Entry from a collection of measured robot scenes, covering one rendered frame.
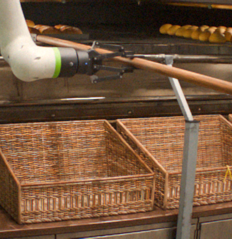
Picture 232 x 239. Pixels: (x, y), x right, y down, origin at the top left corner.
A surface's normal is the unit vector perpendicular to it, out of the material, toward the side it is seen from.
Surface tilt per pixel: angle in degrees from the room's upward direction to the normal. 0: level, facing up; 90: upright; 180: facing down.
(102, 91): 70
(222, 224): 91
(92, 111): 90
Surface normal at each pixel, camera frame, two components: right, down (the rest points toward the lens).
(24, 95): 0.40, -0.16
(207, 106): 0.41, 0.18
